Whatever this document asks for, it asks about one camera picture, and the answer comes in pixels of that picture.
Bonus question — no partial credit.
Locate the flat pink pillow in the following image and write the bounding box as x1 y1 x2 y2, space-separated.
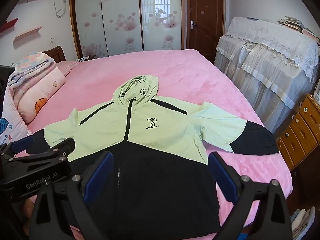
56 60 83 77

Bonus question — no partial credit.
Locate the green and black hooded jacket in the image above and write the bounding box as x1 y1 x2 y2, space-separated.
26 74 280 240

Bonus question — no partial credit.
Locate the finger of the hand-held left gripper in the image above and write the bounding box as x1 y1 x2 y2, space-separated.
0 135 36 159
47 137 76 162

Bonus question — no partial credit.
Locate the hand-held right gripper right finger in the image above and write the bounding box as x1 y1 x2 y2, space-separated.
208 152 293 240

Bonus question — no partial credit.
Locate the white air conditioner cable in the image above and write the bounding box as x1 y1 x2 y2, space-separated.
53 0 67 18

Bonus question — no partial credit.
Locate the stack of books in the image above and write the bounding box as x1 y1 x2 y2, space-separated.
276 16 320 43

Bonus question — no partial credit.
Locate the pink wall shelf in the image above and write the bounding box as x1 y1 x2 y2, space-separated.
13 26 43 43

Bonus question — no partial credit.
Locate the pink pillow with blue print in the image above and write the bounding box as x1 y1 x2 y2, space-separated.
0 85 33 153

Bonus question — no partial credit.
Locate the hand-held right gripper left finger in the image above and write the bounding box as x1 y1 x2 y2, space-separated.
29 151 115 240

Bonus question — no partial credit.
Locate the floral sliding door wardrobe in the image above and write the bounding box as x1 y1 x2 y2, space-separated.
69 0 187 59

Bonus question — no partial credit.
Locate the wooden drawer cabinet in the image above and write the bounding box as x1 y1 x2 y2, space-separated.
276 94 320 172

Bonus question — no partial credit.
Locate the brown wooden door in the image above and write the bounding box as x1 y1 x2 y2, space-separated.
186 0 225 64

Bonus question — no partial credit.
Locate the pink quilt with flower print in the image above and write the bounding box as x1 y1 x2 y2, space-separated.
11 62 66 123

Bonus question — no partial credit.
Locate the stack of folded cloths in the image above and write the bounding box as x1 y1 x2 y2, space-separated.
290 206 317 240

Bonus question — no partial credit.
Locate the folded floral quilt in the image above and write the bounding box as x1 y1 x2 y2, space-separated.
7 52 57 85

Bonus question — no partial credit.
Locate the dark wooden headboard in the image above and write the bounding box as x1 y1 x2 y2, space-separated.
41 45 67 62

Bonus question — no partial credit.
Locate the pink plush bed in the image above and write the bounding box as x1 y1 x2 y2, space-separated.
25 49 293 240

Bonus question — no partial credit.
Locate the red wall shelf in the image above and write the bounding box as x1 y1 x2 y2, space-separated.
0 18 19 33

